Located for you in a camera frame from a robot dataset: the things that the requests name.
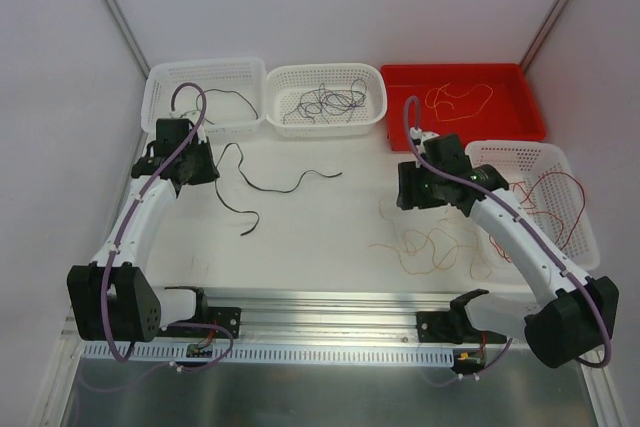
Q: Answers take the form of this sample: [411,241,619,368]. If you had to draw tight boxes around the bundle of coloured cables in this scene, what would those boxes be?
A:
[368,196,494,282]

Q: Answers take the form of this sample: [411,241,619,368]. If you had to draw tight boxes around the thick black cable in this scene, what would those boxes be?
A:
[197,88,261,126]
[214,142,344,237]

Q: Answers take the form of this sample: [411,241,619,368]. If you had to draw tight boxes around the red cable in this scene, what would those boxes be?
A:
[487,234,511,263]
[509,171,586,253]

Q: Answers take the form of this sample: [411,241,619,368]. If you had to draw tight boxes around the dark grey cable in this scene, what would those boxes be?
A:
[317,76,371,126]
[282,88,351,126]

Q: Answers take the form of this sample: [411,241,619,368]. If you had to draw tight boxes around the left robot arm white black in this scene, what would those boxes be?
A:
[67,119,219,343]

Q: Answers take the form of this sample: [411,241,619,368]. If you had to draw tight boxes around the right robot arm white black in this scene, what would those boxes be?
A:
[396,128,619,368]

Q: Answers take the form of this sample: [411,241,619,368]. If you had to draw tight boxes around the translucent white square-hole basket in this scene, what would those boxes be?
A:
[141,57,266,142]

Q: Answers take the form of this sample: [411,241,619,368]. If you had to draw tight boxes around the red plastic tray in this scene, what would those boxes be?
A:
[380,63,546,152]

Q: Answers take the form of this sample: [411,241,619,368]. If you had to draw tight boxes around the white basket on right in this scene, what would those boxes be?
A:
[465,140,601,271]

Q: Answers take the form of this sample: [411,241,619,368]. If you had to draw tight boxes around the white round-hole basket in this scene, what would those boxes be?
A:
[266,63,387,139]

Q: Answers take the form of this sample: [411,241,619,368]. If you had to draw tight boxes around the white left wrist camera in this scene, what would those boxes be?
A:
[170,109,208,144]

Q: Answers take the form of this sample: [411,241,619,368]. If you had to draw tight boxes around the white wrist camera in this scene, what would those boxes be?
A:
[170,109,208,144]
[409,127,439,146]

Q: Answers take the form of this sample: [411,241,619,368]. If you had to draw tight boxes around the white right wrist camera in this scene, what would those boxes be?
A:
[409,127,439,146]

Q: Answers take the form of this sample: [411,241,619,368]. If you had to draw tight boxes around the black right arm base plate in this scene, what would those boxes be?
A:
[415,310,507,345]

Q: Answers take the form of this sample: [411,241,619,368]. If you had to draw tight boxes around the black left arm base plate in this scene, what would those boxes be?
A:
[158,306,242,339]

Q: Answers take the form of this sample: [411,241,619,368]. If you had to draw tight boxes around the aluminium mounting rail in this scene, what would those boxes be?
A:
[134,288,455,345]

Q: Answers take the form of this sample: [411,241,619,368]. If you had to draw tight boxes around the white slotted cable duct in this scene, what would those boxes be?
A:
[82,341,455,367]

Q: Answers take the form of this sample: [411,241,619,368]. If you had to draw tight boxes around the aluminium corner post left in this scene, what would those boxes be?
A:
[101,0,151,78]

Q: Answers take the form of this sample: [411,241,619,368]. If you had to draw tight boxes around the aluminium corner post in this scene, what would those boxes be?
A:
[519,0,572,73]
[101,0,151,78]

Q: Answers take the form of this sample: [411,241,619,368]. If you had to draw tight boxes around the aluminium corner post right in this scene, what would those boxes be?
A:
[519,0,572,73]

